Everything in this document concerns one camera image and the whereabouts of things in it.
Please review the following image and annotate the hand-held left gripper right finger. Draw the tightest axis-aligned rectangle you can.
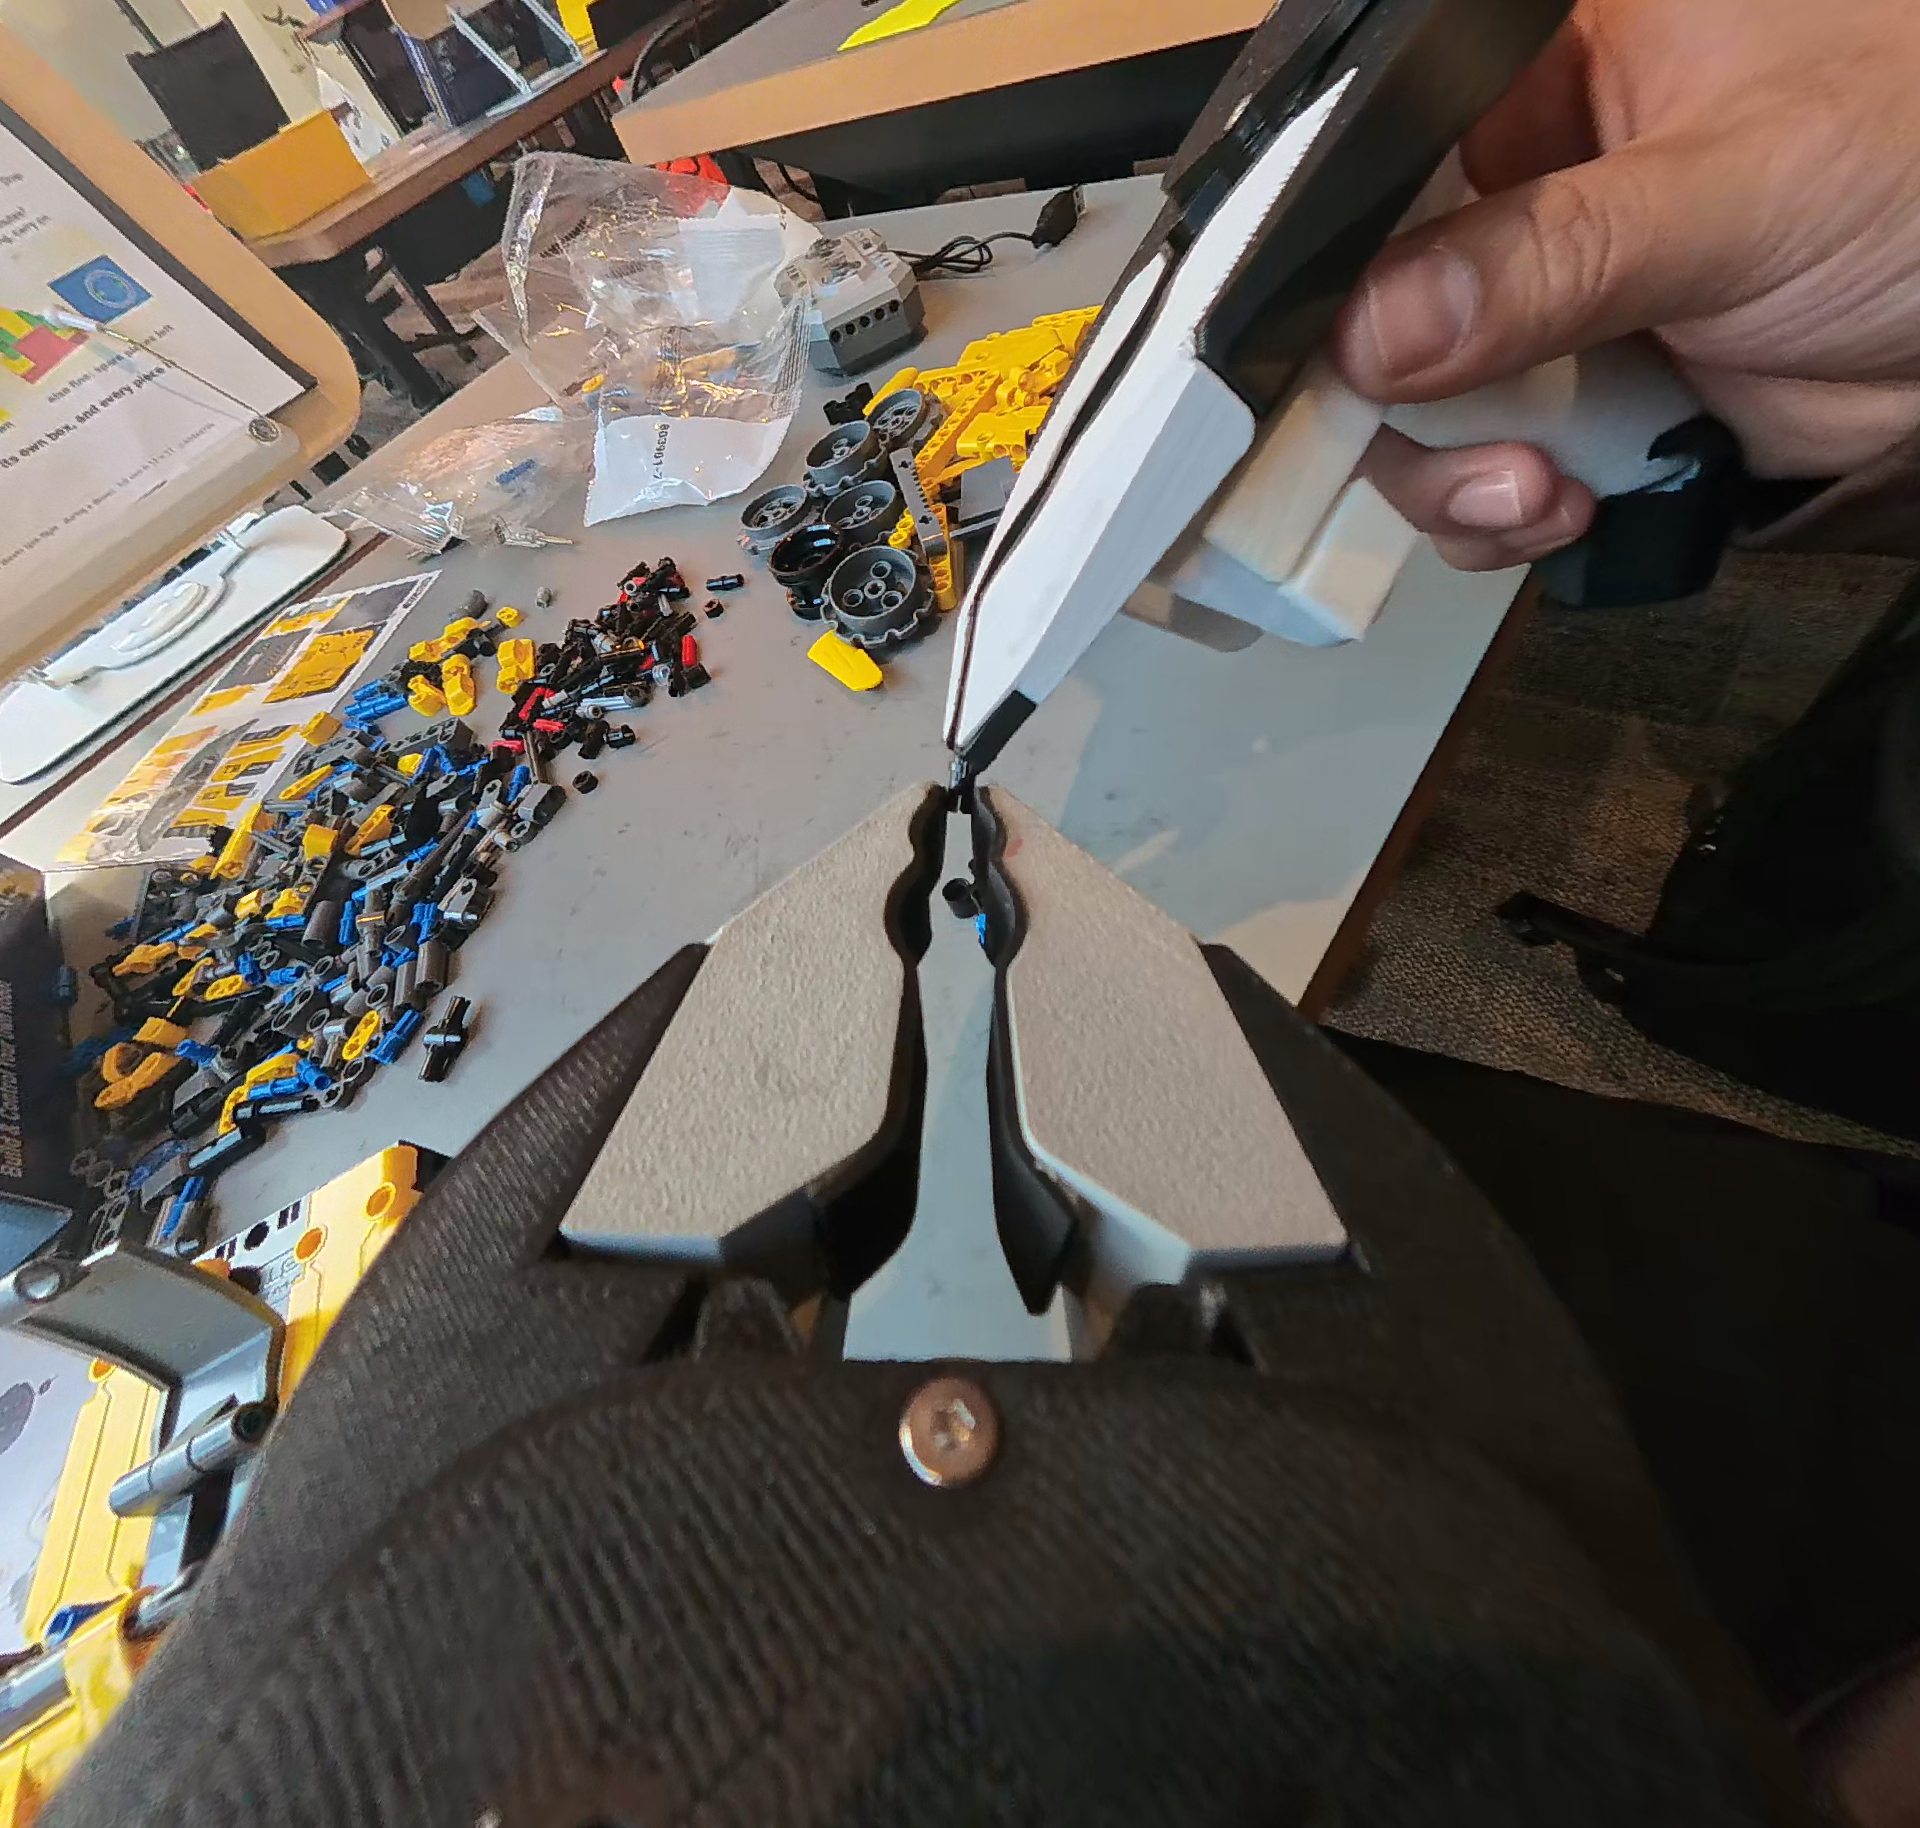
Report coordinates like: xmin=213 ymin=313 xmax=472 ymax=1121
xmin=974 ymin=788 xmax=1352 ymax=1334

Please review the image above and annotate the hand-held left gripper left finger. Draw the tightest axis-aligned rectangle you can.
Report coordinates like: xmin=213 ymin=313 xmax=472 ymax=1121
xmin=561 ymin=788 xmax=938 ymax=1290

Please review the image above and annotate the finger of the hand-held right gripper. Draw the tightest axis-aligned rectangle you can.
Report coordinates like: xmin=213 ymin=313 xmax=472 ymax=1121
xmin=956 ymin=359 xmax=1256 ymax=786
xmin=944 ymin=69 xmax=1368 ymax=735

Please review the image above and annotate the black multi-hole connector piece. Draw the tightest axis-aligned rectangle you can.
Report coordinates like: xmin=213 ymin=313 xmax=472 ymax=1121
xmin=936 ymin=795 xmax=999 ymax=951

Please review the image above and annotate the pile of small building parts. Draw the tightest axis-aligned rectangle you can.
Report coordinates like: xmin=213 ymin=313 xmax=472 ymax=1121
xmin=59 ymin=554 xmax=723 ymax=1260

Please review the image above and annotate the yellow toy vehicle model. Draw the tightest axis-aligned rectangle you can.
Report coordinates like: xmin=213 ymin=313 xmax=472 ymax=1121
xmin=0 ymin=1137 xmax=423 ymax=1769

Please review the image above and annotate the grey desk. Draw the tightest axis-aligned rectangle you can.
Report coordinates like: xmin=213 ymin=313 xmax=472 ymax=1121
xmin=0 ymin=173 xmax=1532 ymax=1319

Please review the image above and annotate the person's right hand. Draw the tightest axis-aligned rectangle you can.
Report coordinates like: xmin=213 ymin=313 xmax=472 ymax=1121
xmin=1334 ymin=0 xmax=1920 ymax=576

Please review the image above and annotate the pile of yellow beams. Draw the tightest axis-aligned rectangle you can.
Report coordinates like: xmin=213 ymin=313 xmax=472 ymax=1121
xmin=869 ymin=305 xmax=1106 ymax=615

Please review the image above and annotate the grey motor block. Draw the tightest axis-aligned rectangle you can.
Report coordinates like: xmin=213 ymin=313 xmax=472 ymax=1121
xmin=795 ymin=233 xmax=925 ymax=374

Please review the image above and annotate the group of grey toothed wheels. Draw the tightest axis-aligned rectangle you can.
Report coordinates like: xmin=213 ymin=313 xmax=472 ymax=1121
xmin=735 ymin=384 xmax=947 ymax=652

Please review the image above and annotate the background wooden table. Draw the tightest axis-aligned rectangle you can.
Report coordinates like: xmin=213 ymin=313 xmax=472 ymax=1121
xmin=615 ymin=0 xmax=1338 ymax=210

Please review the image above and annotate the white-labelled plastic bag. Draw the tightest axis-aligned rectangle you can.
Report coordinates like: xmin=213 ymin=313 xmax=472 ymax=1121
xmin=584 ymin=359 xmax=797 ymax=524

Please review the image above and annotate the crumpled clear plastic bag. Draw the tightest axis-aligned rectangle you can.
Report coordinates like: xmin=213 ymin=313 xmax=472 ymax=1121
xmin=344 ymin=149 xmax=827 ymax=554

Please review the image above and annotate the sticker sheet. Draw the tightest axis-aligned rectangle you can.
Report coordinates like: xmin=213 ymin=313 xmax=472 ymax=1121
xmin=59 ymin=574 xmax=438 ymax=870

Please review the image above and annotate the black office chair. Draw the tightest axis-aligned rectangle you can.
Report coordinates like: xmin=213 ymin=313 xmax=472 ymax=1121
xmin=1500 ymin=600 xmax=1920 ymax=1139

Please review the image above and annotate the instruction booklet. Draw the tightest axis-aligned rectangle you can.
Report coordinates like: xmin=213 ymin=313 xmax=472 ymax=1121
xmin=0 ymin=1318 xmax=123 ymax=1590

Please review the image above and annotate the blue cardboard box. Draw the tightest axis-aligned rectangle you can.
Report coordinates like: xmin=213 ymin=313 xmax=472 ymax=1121
xmin=0 ymin=29 xmax=363 ymax=1207

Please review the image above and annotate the black cable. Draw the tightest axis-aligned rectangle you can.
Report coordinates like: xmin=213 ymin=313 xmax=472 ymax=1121
xmin=900 ymin=185 xmax=1089 ymax=284

